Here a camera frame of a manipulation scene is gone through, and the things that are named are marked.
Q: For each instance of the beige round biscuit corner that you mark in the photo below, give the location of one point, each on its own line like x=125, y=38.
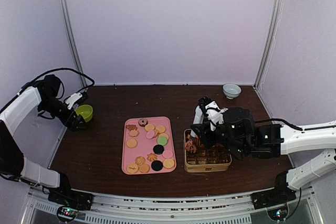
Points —
x=169, y=163

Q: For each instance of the right aluminium frame post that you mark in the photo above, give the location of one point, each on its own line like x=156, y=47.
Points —
x=270, y=39

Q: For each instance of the beige round biscuit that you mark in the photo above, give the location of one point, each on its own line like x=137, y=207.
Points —
x=164, y=135
x=131, y=143
x=161, y=128
x=149, y=127

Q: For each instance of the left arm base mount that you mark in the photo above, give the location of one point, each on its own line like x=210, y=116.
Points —
x=70, y=205

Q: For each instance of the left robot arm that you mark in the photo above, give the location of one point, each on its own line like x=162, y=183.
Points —
x=30, y=123

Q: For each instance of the plain round cookie bottom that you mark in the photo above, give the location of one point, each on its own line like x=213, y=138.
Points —
x=144, y=168

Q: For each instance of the swirl cookie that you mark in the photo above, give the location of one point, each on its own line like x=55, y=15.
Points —
x=140, y=160

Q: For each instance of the pink sandwich cookie lower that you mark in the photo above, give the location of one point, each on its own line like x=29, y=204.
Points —
x=167, y=154

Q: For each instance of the green plastic bowl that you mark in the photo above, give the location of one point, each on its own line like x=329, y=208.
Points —
x=86, y=111

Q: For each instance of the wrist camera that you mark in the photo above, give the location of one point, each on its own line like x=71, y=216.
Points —
x=76, y=98
x=212, y=112

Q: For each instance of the pale ceramic bowl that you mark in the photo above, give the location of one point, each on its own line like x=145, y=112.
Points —
x=231, y=90

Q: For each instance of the beige round biscuit left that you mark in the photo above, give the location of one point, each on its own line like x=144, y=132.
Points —
x=131, y=143

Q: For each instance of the aluminium frame post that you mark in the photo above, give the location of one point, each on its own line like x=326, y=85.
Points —
x=70, y=36
x=270, y=39

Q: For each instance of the black sandwich cookie upper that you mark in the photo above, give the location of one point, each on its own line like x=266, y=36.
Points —
x=158, y=149

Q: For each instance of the pink sandwich cookie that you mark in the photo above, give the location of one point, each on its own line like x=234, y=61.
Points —
x=167, y=154
x=150, y=134

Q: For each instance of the pink plastic tray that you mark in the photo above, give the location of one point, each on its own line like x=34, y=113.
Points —
x=145, y=146

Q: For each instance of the black sandwich cookie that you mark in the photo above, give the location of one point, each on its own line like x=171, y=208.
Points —
x=158, y=149
x=157, y=165

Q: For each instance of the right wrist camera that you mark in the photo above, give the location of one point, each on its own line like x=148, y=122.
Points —
x=212, y=112

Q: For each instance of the black sandwich cookie lower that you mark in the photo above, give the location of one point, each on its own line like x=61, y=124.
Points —
x=157, y=165

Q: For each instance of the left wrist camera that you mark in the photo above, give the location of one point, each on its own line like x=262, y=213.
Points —
x=76, y=98

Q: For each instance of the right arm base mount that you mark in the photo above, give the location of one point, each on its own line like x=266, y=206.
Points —
x=275, y=201

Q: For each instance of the gold cookie tin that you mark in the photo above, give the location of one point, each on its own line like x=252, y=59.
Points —
x=199, y=159

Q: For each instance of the metal serving tongs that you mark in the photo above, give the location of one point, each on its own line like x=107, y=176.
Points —
x=193, y=140

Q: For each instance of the beige round biscuit top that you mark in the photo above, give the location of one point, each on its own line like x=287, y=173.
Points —
x=149, y=127

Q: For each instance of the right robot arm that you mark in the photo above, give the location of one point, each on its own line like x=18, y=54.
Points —
x=236, y=130

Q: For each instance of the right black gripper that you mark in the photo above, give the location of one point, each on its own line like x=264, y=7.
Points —
x=204, y=135

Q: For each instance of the star butter cookie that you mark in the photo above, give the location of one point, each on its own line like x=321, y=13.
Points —
x=152, y=157

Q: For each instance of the chocolate sprinkle donut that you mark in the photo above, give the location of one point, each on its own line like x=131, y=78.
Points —
x=142, y=122

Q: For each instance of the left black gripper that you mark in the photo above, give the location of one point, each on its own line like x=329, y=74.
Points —
x=72, y=125

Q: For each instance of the pink sandwich cookie upper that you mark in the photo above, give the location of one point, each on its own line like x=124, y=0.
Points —
x=150, y=134

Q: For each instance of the biscuit with pink stick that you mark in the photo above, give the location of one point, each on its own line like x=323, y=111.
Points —
x=132, y=168

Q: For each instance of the green sandwich cookie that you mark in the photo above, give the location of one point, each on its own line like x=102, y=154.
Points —
x=162, y=140

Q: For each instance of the left aluminium frame post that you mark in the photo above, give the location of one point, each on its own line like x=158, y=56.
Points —
x=70, y=36

